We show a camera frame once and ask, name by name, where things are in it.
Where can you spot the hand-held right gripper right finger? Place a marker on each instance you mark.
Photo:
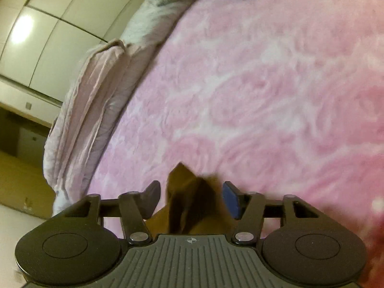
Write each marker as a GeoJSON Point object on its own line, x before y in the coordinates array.
{"type": "Point", "coordinates": [231, 200]}

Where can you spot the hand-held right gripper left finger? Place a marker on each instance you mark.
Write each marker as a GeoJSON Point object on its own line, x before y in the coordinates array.
{"type": "Point", "coordinates": [151, 198]}

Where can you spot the brown garment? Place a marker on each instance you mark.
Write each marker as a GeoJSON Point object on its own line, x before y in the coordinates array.
{"type": "Point", "coordinates": [186, 204]}

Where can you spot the pale pink quilt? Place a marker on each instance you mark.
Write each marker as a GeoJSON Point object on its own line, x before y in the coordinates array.
{"type": "Point", "coordinates": [87, 111]}

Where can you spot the pink floral fleece blanket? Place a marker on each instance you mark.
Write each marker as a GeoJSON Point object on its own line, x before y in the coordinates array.
{"type": "Point", "coordinates": [255, 81]}

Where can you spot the white wardrobe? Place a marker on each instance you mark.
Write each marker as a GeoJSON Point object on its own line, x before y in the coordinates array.
{"type": "Point", "coordinates": [60, 21]}

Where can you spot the wall socket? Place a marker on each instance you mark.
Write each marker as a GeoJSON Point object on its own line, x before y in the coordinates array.
{"type": "Point", "coordinates": [28, 105]}

